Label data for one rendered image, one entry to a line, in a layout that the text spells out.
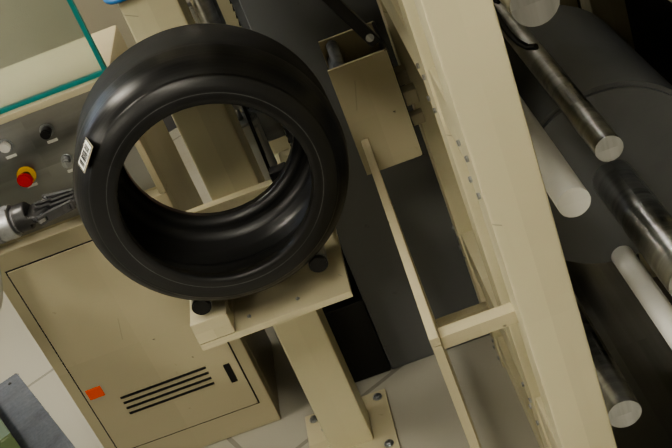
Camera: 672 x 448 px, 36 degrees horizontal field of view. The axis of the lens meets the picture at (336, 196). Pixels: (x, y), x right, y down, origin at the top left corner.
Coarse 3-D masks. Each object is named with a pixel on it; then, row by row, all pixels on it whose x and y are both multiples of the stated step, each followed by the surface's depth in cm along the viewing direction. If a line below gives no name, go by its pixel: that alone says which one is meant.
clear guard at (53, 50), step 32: (0, 0) 256; (32, 0) 257; (64, 0) 258; (0, 32) 260; (32, 32) 261; (64, 32) 262; (0, 64) 264; (32, 64) 265; (64, 64) 266; (96, 64) 267; (0, 96) 268; (32, 96) 269
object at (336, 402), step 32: (128, 0) 233; (160, 0) 234; (192, 128) 251; (224, 128) 252; (224, 160) 256; (224, 192) 260; (288, 320) 282; (320, 320) 284; (288, 352) 287; (320, 352) 289; (320, 384) 294; (352, 384) 303; (320, 416) 300; (352, 416) 302
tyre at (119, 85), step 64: (128, 64) 210; (192, 64) 202; (256, 64) 205; (128, 128) 202; (320, 128) 210; (128, 192) 238; (320, 192) 216; (128, 256) 215; (192, 256) 242; (256, 256) 240
